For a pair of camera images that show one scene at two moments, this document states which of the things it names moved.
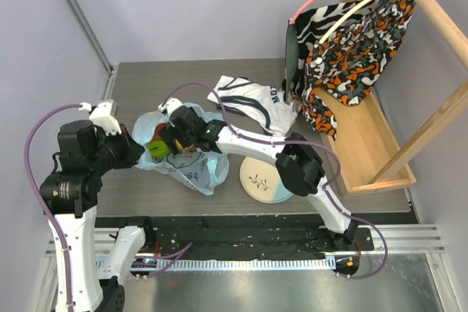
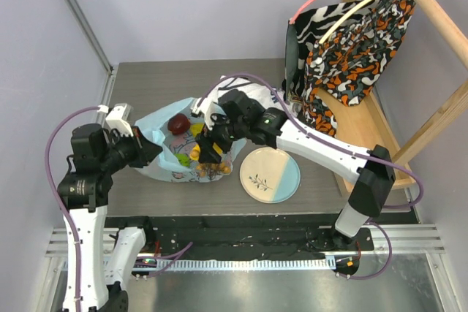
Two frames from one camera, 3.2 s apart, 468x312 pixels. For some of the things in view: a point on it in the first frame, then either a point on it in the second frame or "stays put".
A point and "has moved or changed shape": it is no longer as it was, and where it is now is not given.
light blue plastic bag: x=203 y=169 has moved or changed shape
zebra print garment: x=303 y=32 stays put
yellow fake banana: x=179 y=145 has moved or changed shape
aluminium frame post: x=80 y=13 stays put
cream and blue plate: x=261 y=180 stays put
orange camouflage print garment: x=347 y=63 stays put
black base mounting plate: x=235 y=237 stays put
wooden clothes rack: x=363 y=153 stays put
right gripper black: x=175 y=136 → x=214 y=140
